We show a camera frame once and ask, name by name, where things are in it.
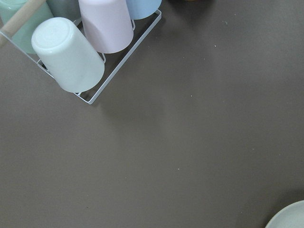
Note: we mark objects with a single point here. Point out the white wire cup rack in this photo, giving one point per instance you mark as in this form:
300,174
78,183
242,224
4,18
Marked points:
114,62

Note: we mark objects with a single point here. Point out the pale mint white cup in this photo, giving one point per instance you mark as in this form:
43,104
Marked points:
67,54

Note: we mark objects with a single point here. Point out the pink plastic cup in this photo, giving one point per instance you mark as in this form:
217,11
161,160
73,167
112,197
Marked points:
107,24

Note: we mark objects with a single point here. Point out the white round plate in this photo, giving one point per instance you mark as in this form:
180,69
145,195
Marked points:
291,216

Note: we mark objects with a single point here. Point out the light blue plastic cup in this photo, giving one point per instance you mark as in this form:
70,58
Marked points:
140,9

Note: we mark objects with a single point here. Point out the wooden rack handle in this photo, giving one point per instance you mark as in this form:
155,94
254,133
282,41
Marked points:
10,28

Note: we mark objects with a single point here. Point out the green plastic cup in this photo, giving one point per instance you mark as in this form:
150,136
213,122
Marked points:
22,38

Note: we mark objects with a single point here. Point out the grey plastic cup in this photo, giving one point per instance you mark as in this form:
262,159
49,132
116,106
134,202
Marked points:
65,8

